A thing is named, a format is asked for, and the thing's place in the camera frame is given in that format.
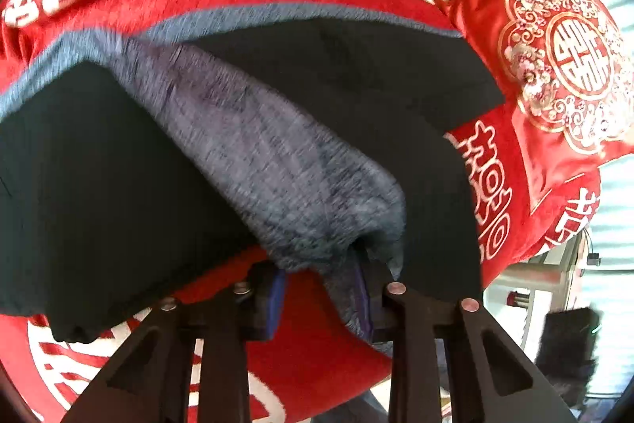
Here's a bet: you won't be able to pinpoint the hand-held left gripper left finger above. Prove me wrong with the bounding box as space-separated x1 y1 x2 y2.
62 260 288 423

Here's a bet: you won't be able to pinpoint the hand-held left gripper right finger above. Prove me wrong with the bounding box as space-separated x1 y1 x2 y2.
353 249 580 423

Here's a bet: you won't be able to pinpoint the black pants with grey lining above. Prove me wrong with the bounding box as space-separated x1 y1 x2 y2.
0 4 506 345

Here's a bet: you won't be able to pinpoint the red embroidered pillow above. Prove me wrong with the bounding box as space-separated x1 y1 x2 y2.
436 0 634 164

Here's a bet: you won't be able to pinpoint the white metal frame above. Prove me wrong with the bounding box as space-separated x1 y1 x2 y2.
488 232 591 307

